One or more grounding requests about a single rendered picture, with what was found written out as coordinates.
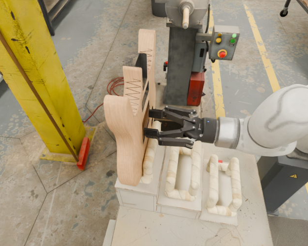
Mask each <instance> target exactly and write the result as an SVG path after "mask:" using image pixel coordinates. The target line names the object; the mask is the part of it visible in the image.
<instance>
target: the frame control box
mask: <svg viewBox="0 0 308 246"><path fill-rule="evenodd" d="M218 33H222V36H221V37H218V36H217V34H218ZM234 33H236V34H237V36H236V37H235V38H233V37H232V34H234ZM239 36H240V31H239V27H238V26H225V25H214V26H213V31H212V36H211V40H210V45H209V44H208V41H205V42H206V45H207V49H208V55H209V59H211V62H212V63H214V62H215V60H228V61H231V60H232V59H233V56H234V53H235V49H236V46H237V43H238V39H239ZM217 38H220V39H221V41H220V42H216V39H217ZM231 39H235V42H234V43H231V42H230V41H231ZM221 52H224V53H225V57H224V58H221V57H220V56H219V54H220V53H221Z"/></svg>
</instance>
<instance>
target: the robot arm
mask: <svg viewBox="0 0 308 246"><path fill-rule="evenodd" d="M149 117H150V118H157V119H162V118H163V117H164V118H167V119H169V120H171V121H174V122H176V123H179V124H181V125H182V126H183V128H181V129H177V130H170V131H162V132H159V130H158V129H153V128H144V136H146V137H147V138H152V139H157V140H158V145H161V146H178V147H186V148H188V149H193V146H194V142H196V141H201V142H202V143H209V144H213V143H214V145H215V146H216V147H223V148H229V149H235V150H239V151H241V152H243V153H247V154H252V155H259V156H270V157H274V156H282V155H286V157H287V158H289V159H292V158H293V159H299V160H304V161H308V85H306V86H305V85H302V84H293V85H291V86H287V87H284V88H281V89H279V90H277V91H275V92H274V93H273V94H271V95H270V96H269V97H268V98H266V99H265V100H264V101H263V102H262V103H261V104H260V105H259V106H258V107H257V109H256V110H255V111H254V113H253V114H252V115H251V116H248V117H246V118H245V119H237V118H228V117H218V119H216V118H208V117H204V118H199V117H197V115H196V110H195V109H184V108H179V107H173V106H168V105H166V106H165V108H164V109H162V110H159V109H149ZM180 138H181V139H180ZM183 138H189V139H183Z"/></svg>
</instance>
